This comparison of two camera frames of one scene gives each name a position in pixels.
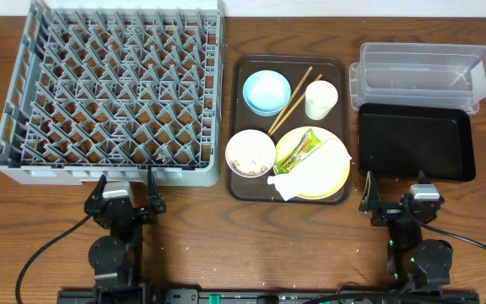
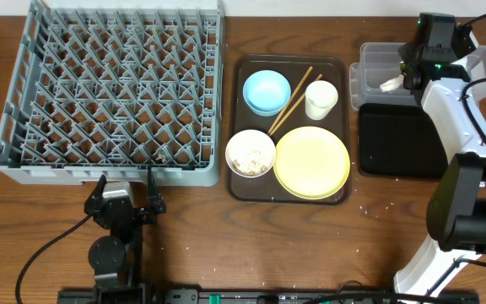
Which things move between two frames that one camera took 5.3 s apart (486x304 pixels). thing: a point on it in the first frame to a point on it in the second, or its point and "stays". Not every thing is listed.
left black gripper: (123, 209) stays
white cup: (321, 97) stays
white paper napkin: (323, 176) to (393, 84)
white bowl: (250, 153) stays
